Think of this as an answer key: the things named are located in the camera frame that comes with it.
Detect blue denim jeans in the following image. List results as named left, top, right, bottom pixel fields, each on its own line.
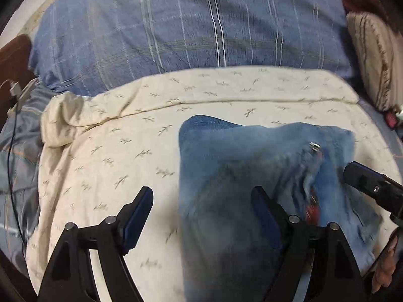
left=179, top=115, right=382, bottom=301

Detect right hand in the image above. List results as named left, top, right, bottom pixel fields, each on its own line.
left=372, top=228, right=399, bottom=294

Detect cream leaf-print quilt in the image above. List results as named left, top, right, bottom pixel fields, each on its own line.
left=27, top=66, right=401, bottom=301

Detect grey patterned blanket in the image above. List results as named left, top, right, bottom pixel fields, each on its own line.
left=1, top=79, right=56, bottom=275

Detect beige striped cushion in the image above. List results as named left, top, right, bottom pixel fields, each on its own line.
left=346, top=12, right=402, bottom=111

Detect white charger plug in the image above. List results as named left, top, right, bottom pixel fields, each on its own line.
left=8, top=80, right=25, bottom=101

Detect brown wooden headboard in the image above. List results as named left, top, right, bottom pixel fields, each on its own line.
left=0, top=34, right=35, bottom=128

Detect blue plaid pillow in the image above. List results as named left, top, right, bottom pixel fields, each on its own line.
left=29, top=0, right=359, bottom=96

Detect black cable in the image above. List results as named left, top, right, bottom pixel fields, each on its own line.
left=6, top=100, right=26, bottom=246

